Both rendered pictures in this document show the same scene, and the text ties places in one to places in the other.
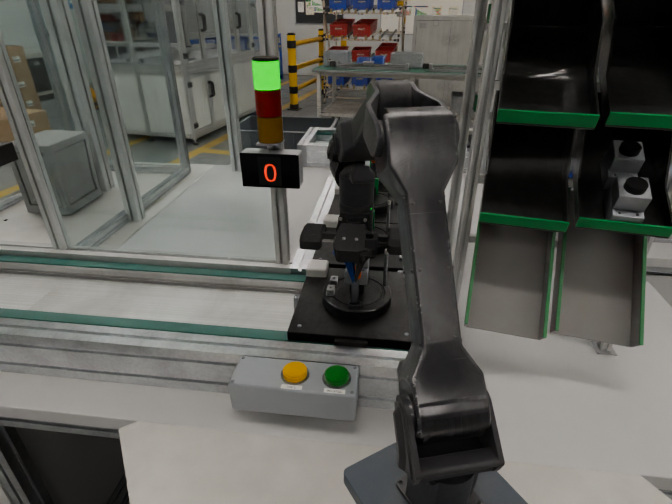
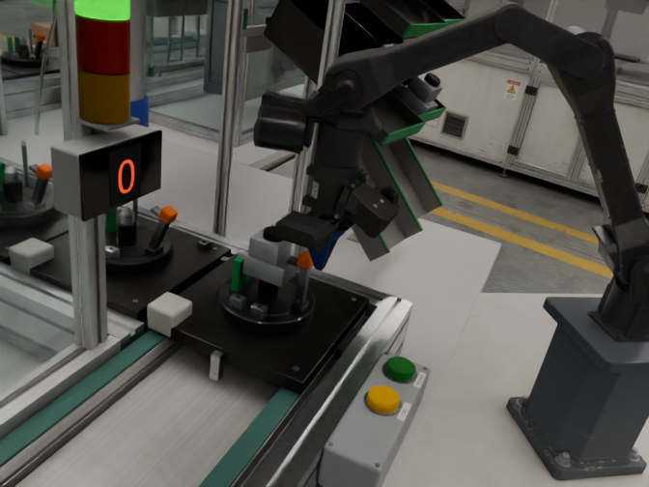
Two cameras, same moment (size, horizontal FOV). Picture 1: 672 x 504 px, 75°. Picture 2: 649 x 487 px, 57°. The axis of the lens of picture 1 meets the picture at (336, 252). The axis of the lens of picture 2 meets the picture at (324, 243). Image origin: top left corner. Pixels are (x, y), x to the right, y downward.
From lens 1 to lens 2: 0.83 m
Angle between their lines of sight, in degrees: 67
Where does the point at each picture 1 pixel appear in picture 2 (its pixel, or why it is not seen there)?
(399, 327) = (339, 299)
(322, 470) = (450, 462)
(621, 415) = (428, 270)
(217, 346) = (290, 469)
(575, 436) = (442, 298)
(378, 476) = (610, 347)
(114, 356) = not seen: outside the picture
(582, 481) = (482, 317)
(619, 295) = (402, 178)
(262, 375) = (375, 432)
